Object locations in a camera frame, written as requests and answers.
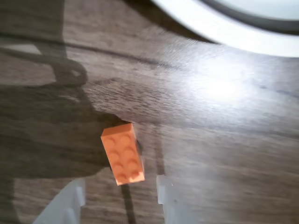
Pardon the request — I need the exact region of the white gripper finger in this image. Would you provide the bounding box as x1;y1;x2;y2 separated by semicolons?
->
156;175;197;224
31;179;86;224

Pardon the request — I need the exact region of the orange lego block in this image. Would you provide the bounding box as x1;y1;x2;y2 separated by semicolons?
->
100;123;145;186

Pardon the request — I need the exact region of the white plate dark rim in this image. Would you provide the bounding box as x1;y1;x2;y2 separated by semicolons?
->
149;0;299;58

